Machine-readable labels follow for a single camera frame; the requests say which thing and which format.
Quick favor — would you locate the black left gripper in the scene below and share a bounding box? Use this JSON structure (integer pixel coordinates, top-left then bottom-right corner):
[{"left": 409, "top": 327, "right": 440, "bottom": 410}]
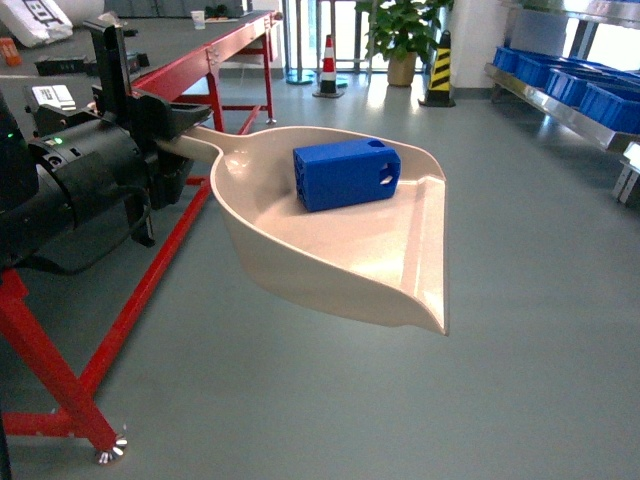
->
[{"left": 27, "top": 92, "right": 211, "bottom": 248}]

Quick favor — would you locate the blue plastic part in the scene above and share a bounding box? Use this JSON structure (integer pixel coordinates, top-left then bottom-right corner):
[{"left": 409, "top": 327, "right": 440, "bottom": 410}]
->
[{"left": 292, "top": 138, "right": 401, "bottom": 212}]

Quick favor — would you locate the beige plastic scoop tray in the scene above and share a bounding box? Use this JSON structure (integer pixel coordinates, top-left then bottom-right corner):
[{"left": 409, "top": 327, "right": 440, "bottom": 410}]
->
[{"left": 159, "top": 126, "right": 449, "bottom": 335}]

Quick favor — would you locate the steel shelf rack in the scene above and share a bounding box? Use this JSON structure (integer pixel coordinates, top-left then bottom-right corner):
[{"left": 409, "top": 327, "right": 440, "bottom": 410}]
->
[{"left": 485, "top": 1, "right": 639, "bottom": 206}]

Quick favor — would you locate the white paper cup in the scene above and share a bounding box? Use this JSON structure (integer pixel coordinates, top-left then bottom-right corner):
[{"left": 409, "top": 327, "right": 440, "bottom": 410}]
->
[{"left": 191, "top": 10, "right": 206, "bottom": 30}]

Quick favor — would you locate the black box left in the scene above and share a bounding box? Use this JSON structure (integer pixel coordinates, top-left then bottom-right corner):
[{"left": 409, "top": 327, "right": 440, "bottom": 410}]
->
[{"left": 34, "top": 56, "right": 88, "bottom": 76}]

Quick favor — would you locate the red white traffic cone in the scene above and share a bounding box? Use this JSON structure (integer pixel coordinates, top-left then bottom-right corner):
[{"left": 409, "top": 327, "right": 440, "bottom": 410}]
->
[{"left": 313, "top": 35, "right": 344, "bottom": 99}]

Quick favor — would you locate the white plastic bag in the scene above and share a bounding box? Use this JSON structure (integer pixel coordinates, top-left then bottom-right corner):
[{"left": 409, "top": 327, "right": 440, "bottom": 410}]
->
[{"left": 1, "top": 0, "right": 105, "bottom": 48}]

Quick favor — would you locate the orange small bottle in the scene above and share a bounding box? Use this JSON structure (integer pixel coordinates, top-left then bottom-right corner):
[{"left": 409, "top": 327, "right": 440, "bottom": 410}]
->
[{"left": 0, "top": 37, "right": 22, "bottom": 67}]

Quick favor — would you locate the potted green plant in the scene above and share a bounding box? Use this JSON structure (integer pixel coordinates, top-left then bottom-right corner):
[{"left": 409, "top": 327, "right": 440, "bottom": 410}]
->
[{"left": 355, "top": 0, "right": 455, "bottom": 88}]

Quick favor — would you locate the yellow black traffic cone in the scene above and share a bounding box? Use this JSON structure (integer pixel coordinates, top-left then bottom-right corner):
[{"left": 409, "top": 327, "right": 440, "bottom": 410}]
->
[{"left": 418, "top": 30, "right": 455, "bottom": 108}]

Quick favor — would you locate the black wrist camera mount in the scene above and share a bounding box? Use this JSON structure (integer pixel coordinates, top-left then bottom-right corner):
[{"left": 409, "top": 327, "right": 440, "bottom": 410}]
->
[{"left": 83, "top": 18, "right": 131, "bottom": 124}]

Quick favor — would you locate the black cable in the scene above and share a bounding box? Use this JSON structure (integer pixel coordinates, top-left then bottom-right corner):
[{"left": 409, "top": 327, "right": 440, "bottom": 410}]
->
[{"left": 19, "top": 184, "right": 154, "bottom": 275}]

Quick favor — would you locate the red table frame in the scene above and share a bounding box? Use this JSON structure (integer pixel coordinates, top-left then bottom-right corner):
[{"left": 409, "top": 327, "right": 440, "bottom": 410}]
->
[{"left": 1, "top": 11, "right": 280, "bottom": 465}]

